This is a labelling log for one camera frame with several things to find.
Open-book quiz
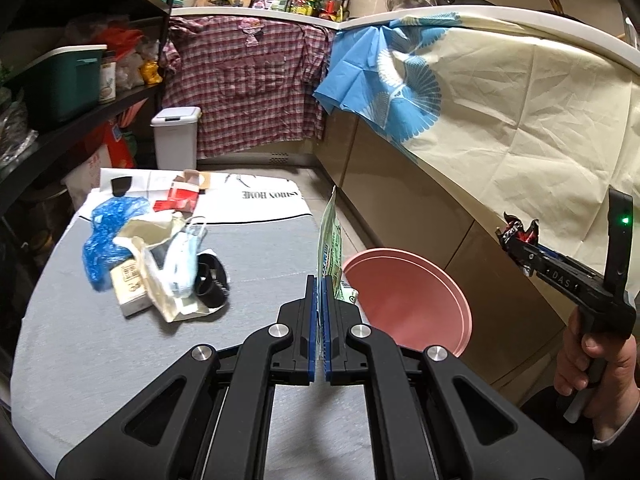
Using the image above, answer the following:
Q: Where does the red printed sack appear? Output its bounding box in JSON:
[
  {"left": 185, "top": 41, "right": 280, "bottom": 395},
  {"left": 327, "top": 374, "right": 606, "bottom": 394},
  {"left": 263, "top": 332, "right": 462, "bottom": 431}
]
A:
[{"left": 81, "top": 119, "right": 137, "bottom": 171}]

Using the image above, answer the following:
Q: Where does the red plaid shirt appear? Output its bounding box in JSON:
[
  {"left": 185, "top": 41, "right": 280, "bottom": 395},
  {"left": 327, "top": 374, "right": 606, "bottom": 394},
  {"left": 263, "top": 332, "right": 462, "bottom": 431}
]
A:
[{"left": 161, "top": 15, "right": 337, "bottom": 159}]

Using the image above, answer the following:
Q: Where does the light blue face mask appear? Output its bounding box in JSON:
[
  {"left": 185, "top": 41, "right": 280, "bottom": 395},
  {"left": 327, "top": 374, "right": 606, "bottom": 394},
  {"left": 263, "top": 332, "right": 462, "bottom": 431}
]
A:
[{"left": 159, "top": 216, "right": 209, "bottom": 302}]

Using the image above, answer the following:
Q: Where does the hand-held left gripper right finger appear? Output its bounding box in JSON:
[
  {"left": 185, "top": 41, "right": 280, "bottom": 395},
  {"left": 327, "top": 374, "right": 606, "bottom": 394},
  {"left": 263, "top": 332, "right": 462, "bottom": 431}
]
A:
[{"left": 322, "top": 275, "right": 586, "bottom": 480}]

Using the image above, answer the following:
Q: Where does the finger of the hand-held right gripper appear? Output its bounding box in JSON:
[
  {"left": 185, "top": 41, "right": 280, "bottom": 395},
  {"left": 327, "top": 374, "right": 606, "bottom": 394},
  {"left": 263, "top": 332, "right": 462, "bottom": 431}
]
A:
[{"left": 495, "top": 227, "right": 543, "bottom": 276}]

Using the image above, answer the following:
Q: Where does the blue plastic bag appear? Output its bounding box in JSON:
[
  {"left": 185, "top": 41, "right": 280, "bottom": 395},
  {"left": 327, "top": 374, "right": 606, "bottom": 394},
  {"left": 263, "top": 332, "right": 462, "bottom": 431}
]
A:
[{"left": 81, "top": 197, "right": 152, "bottom": 292}]

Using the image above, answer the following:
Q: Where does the white lidded waste bin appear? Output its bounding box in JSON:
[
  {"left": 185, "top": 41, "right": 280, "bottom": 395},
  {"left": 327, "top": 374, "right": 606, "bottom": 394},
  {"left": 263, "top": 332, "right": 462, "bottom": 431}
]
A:
[{"left": 150, "top": 106, "right": 202, "bottom": 171}]

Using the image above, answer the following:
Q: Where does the beige paper bag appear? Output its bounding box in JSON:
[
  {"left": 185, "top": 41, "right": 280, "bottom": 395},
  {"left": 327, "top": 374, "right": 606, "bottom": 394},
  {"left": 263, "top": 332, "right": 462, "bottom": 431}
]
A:
[{"left": 114, "top": 211, "right": 213, "bottom": 324}]

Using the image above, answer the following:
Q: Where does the green snack packet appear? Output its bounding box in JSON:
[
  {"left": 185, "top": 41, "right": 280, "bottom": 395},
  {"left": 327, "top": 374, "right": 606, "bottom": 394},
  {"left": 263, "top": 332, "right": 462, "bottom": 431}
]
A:
[{"left": 312, "top": 186, "right": 360, "bottom": 307}]

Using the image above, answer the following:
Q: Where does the brown kitchen cabinet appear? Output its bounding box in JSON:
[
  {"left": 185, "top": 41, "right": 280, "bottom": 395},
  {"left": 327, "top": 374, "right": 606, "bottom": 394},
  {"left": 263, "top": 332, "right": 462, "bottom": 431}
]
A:
[{"left": 314, "top": 104, "right": 568, "bottom": 401}]

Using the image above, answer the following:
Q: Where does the small cream cardboard box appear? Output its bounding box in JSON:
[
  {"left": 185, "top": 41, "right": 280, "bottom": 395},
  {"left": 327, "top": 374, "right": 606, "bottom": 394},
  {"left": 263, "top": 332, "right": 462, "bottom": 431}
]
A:
[{"left": 110, "top": 254, "right": 157, "bottom": 318}]

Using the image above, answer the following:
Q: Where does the red black foil wrapper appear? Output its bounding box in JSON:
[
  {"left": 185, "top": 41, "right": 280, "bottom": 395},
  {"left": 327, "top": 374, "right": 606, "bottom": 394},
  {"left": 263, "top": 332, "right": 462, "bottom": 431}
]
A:
[{"left": 504, "top": 211, "right": 540, "bottom": 247}]

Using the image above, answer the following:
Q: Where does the steel bowl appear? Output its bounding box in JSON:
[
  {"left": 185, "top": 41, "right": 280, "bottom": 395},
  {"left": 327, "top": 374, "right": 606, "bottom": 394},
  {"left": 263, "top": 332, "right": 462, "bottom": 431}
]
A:
[{"left": 385, "top": 0, "right": 437, "bottom": 12}]

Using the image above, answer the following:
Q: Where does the blue cream printed cloth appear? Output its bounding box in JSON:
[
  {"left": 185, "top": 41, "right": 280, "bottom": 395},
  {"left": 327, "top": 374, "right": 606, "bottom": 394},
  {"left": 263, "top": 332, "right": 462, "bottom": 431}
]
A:
[{"left": 313, "top": 9, "right": 640, "bottom": 286}]

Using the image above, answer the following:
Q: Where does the red white torn carton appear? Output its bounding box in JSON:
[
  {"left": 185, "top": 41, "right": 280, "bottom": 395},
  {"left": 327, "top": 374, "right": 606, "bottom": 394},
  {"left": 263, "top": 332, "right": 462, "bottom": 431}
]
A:
[{"left": 153, "top": 170, "right": 214, "bottom": 214}]

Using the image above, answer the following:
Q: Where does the white printed sack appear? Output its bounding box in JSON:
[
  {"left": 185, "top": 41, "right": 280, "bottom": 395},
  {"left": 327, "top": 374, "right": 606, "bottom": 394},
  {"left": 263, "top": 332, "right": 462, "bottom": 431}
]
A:
[{"left": 61, "top": 154, "right": 103, "bottom": 211}]

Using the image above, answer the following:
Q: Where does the person's right hand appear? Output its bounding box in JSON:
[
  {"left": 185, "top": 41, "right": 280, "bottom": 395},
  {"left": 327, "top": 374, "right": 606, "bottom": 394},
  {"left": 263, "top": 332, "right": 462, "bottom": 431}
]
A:
[{"left": 553, "top": 304, "right": 640, "bottom": 443}]

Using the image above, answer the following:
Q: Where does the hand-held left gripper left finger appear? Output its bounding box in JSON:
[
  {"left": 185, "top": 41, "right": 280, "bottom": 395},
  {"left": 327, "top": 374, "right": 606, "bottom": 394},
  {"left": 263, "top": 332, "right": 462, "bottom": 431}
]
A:
[{"left": 55, "top": 275, "right": 321, "bottom": 480}]

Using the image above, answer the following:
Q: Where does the person's right forearm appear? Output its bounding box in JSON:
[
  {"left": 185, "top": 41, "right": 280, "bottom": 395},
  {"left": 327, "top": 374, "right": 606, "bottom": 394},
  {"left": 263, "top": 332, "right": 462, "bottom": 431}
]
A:
[{"left": 520, "top": 387, "right": 640, "bottom": 480}]

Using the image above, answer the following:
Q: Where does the pink plastic basin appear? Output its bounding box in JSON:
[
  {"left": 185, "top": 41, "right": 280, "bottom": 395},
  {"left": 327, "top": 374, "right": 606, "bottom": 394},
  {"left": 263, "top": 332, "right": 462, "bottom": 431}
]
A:
[{"left": 342, "top": 247, "right": 473, "bottom": 358}]

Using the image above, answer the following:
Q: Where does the white labelled jar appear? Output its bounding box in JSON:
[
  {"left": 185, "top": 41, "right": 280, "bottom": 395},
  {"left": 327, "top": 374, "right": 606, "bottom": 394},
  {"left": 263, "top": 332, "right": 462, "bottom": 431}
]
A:
[{"left": 98, "top": 51, "right": 119, "bottom": 104}]

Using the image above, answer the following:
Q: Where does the grey white printed tablecloth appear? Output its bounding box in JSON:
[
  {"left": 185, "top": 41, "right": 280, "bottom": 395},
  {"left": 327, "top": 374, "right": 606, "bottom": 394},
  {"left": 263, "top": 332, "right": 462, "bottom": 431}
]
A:
[{"left": 10, "top": 166, "right": 382, "bottom": 480}]

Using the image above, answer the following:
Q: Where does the green storage box white lid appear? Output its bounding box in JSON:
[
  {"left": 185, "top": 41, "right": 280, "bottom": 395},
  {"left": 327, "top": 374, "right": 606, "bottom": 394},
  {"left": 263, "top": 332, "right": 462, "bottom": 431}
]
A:
[{"left": 21, "top": 44, "right": 109, "bottom": 130}]

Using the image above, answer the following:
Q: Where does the black tape roll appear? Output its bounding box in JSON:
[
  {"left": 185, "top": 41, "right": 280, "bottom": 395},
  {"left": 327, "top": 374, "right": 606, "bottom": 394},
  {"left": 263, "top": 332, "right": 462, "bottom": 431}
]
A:
[{"left": 194, "top": 253, "right": 230, "bottom": 309}]

